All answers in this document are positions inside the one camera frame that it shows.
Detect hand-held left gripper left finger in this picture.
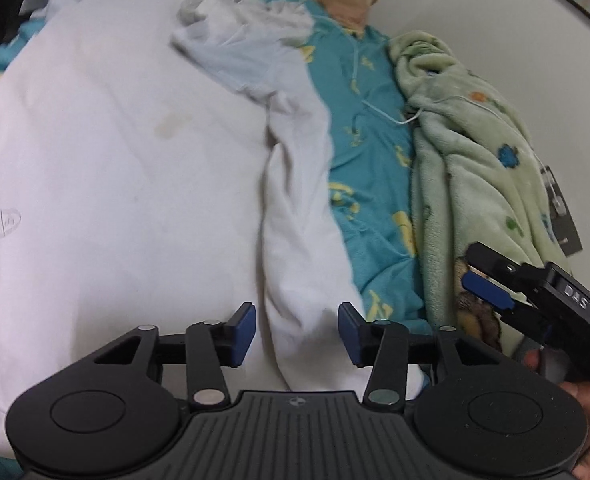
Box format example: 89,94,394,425
94,302,257,407

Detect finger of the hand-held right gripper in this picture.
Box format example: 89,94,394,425
461,272,552,347
467,241,546,292

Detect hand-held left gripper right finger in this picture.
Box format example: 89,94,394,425
337,302,502,407

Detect white t-shirt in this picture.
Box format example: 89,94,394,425
0,0,426,462

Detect black rectangular tag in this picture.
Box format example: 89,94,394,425
539,164,584,257

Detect green fleece blanket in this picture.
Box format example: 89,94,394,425
387,30,576,363

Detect teal printed bedsheet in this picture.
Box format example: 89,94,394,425
0,0,428,480

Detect dark cloth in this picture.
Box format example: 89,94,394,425
0,0,103,68

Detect white cable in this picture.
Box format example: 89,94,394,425
347,20,546,171

